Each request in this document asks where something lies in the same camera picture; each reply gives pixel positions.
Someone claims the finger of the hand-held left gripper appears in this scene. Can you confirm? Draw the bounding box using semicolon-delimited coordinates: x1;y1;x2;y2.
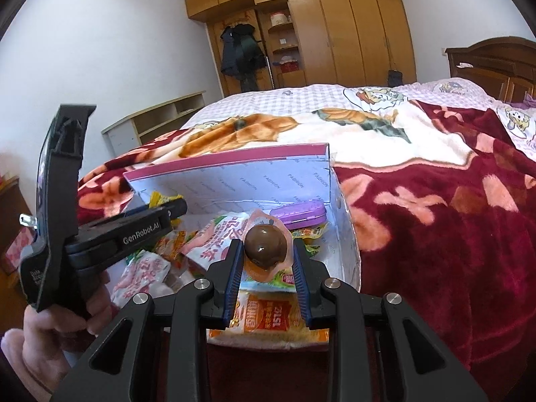
160;199;188;227

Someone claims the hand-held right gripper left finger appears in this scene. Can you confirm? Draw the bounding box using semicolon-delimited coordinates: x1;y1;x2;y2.
50;240;245;402

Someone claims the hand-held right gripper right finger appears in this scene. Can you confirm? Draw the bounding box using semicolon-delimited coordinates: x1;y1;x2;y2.
292;239;488;402

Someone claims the yellow candy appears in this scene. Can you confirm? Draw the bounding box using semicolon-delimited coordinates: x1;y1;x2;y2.
148;190;185;210

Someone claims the clear snack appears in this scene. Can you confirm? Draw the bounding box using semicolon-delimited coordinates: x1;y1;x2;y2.
158;229;189;261

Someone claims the orange rice cracker packet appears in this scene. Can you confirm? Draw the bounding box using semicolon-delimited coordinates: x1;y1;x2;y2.
208;289;330;350

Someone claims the green snack packet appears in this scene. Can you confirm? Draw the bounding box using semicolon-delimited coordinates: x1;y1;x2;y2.
272;241;324;289

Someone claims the large pink spout pouch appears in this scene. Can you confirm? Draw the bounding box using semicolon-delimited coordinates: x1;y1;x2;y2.
180;213;252;269

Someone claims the brown braised egg packet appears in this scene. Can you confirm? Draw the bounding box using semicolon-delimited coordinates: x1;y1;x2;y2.
241;208;294;281

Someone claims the small pink spout pouch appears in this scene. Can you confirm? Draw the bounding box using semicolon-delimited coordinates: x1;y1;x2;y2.
111;251;172;306

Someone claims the purple plastic case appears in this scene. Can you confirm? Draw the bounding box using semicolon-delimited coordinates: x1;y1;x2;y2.
269;200;328;231

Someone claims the pink cardboard box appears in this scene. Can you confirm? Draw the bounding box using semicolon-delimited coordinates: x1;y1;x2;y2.
123;142;361;350

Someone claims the person's left hand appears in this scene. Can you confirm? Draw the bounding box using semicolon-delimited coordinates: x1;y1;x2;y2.
23;272;123;391

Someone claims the wooden nightstand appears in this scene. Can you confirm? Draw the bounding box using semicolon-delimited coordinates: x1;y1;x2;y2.
0;176;34;289

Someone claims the pink patterned box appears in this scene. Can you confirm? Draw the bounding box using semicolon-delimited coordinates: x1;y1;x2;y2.
4;230;32;265

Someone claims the low white shelf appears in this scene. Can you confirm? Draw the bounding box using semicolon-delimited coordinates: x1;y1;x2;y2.
101;90;208;157

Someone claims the checked cartoon bedsheet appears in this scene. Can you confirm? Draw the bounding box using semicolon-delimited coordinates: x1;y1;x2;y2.
180;77;536;164

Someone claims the dark hanging jacket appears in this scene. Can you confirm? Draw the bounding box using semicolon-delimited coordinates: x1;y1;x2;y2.
220;23;269;93

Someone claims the wooden wardrobe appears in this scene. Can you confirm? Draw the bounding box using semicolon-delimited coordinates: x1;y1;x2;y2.
184;0;417;97

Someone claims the dark wooden headboard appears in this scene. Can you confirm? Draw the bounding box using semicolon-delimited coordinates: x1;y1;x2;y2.
445;36;536;103

